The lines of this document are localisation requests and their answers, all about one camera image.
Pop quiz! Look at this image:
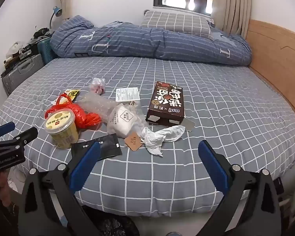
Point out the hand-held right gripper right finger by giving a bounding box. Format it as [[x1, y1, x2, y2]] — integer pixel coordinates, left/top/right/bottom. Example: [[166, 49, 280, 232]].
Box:
[[194, 140, 289, 236]]

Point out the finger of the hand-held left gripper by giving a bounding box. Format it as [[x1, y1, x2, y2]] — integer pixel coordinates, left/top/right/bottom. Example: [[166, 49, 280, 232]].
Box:
[[0, 122, 16, 142], [0, 127, 38, 150]]

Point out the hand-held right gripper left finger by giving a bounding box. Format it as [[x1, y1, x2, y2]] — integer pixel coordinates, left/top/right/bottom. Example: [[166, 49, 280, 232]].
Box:
[[18, 141, 102, 236]]

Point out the black foil packet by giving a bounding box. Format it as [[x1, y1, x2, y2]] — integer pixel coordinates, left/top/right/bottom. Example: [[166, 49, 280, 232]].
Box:
[[71, 133, 123, 163]]

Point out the yellow lidded cup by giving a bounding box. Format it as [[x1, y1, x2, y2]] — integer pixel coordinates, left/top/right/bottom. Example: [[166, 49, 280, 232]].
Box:
[[44, 108, 79, 149]]

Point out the red plastic bag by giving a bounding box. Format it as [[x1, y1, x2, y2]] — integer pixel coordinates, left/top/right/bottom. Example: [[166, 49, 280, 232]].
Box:
[[45, 93, 102, 129]]

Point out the brown paper tag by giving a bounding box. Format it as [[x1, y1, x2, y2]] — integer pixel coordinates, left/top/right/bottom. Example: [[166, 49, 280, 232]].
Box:
[[124, 132, 147, 151]]

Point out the clear bag with white cloth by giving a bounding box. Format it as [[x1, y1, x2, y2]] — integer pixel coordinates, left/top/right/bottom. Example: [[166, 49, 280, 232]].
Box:
[[106, 101, 148, 139]]

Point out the yellow snack packet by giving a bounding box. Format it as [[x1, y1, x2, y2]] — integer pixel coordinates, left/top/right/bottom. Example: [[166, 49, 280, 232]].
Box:
[[52, 89, 81, 106]]

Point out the clear plastic bag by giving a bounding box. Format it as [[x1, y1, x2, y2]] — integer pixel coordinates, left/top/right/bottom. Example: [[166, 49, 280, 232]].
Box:
[[77, 91, 118, 123]]

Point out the white tissue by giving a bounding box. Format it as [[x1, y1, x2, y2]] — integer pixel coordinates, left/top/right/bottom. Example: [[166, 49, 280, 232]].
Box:
[[141, 125, 186, 156]]

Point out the black plastic bag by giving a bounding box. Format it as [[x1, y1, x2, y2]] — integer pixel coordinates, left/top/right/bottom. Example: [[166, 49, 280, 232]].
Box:
[[84, 206, 140, 236]]

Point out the brown cardboard box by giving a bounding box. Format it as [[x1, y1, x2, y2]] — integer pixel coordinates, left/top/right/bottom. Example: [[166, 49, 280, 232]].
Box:
[[145, 81, 195, 131]]

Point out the white plastic bag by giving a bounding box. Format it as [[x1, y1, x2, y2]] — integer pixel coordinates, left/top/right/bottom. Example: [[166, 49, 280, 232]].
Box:
[[88, 77, 106, 95]]

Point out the grey suitcase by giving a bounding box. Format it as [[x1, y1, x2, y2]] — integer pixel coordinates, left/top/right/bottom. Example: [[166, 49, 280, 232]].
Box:
[[1, 53, 45, 96]]

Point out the pile of dark clutter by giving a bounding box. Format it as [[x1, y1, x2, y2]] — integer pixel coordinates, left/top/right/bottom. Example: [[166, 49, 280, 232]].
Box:
[[4, 41, 40, 69]]

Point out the teal suitcase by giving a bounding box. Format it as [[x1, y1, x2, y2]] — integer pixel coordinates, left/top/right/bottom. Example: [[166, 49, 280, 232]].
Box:
[[37, 36, 55, 65]]

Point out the black tangled object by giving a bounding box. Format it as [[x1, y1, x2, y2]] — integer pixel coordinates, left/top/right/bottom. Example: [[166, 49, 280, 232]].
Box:
[[33, 26, 51, 40]]

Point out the wooden headboard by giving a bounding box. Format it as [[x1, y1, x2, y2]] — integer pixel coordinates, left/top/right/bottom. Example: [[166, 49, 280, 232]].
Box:
[[246, 20, 295, 138]]

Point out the blue desk lamp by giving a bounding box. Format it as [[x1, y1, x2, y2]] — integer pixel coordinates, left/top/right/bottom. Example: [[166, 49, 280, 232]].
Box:
[[49, 6, 62, 32]]

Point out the blue striped quilt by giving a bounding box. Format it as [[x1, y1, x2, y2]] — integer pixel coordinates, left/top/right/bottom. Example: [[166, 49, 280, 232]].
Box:
[[50, 15, 252, 66]]

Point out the grey checked pillow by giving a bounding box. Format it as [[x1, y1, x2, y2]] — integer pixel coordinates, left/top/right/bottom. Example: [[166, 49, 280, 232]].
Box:
[[140, 10, 211, 39]]

